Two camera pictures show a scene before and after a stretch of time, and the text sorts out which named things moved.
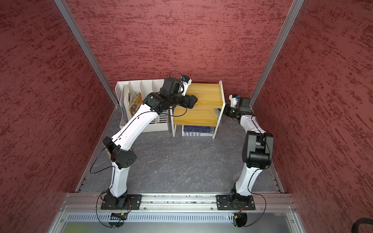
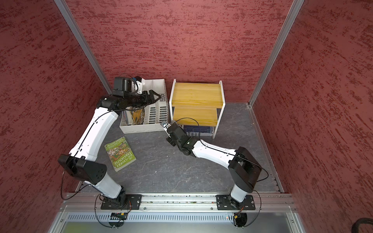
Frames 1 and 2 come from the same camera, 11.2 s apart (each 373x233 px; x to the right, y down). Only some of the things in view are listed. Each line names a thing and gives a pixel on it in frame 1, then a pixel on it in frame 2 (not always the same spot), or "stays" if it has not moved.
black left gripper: x=191 y=102 → x=150 y=100
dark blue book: x=197 y=129 stays
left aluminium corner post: x=88 y=49 stays
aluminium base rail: x=177 y=202 stays
